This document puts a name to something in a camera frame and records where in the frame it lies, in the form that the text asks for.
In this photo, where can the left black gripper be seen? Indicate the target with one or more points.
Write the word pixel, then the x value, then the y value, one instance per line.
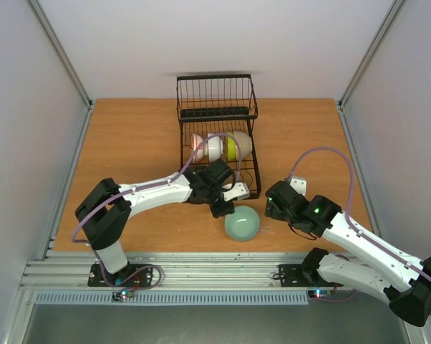
pixel 228 209

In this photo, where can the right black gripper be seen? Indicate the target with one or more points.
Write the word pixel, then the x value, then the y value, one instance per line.
pixel 273 202

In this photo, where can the pale green celadon bowl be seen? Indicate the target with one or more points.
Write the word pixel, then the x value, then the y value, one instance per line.
pixel 243 224

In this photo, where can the white bowl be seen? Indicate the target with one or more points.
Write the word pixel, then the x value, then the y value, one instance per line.
pixel 213 147
pixel 244 146

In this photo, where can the lime green bowl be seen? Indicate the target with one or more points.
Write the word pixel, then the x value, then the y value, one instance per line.
pixel 231 148

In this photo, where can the red patterned bowl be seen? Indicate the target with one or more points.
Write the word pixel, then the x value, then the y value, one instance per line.
pixel 197 147

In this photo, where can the black wire dish rack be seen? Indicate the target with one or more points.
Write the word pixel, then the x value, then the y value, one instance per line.
pixel 216 115

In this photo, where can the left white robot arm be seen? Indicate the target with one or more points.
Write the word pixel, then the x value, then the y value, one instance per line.
pixel 106 210

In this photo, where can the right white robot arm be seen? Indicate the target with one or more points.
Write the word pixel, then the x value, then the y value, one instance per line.
pixel 400 280

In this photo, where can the right small circuit board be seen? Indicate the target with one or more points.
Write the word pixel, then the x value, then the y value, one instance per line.
pixel 318 294

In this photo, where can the small circuit board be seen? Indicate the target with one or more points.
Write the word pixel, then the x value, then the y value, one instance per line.
pixel 122 296
pixel 318 294

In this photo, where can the left small circuit board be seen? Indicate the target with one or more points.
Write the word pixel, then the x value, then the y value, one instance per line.
pixel 122 296

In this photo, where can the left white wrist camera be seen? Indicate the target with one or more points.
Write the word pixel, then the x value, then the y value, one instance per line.
pixel 237 191

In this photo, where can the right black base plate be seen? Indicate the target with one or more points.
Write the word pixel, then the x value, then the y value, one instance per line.
pixel 292 275

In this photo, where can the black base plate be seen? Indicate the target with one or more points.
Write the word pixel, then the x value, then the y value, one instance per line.
pixel 133 275
pixel 292 275

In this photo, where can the aluminium front rail frame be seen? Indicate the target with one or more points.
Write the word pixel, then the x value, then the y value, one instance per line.
pixel 182 270

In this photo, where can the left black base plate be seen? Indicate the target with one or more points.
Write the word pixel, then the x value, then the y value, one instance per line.
pixel 133 275

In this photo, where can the grey slotted cable duct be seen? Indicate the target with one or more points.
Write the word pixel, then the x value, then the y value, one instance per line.
pixel 175 298

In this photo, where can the right aluminium corner post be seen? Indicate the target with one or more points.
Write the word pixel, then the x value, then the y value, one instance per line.
pixel 381 33

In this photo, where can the aluminium corner post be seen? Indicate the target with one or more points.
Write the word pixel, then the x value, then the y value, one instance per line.
pixel 381 33
pixel 54 41

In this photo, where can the left aluminium corner post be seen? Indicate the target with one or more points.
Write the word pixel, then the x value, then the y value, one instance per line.
pixel 54 41

